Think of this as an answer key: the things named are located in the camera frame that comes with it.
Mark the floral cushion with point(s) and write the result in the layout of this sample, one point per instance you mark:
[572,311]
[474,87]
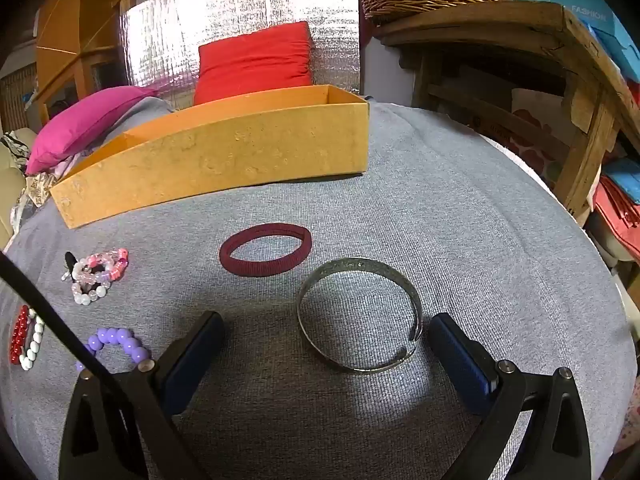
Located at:
[542,135]

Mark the wooden cabinet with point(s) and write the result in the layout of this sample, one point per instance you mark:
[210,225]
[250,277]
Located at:
[65,35]

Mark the magenta cushion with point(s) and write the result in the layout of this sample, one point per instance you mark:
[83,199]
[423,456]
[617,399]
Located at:
[80,125]

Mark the blue folded item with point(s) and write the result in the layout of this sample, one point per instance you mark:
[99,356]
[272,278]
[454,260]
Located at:
[622,175]

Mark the patterned shiny cloth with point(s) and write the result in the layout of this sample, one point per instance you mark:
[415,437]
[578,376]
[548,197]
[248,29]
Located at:
[30,190]

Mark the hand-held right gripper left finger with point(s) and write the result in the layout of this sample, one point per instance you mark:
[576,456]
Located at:
[192,360]

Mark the red cushion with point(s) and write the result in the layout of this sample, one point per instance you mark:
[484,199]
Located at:
[255,65]

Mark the yellow cardboard box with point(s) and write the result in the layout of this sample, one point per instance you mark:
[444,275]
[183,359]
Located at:
[225,160]

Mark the silver foil insulation sheet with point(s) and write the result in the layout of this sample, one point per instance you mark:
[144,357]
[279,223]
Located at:
[165,45]

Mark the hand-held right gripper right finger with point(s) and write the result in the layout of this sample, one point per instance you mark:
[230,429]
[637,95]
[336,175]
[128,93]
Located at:
[462,365]

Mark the wooden table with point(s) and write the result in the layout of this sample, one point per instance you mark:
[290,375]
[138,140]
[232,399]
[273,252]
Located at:
[500,22]

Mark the red bag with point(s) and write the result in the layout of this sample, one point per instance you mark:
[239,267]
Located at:
[617,210]

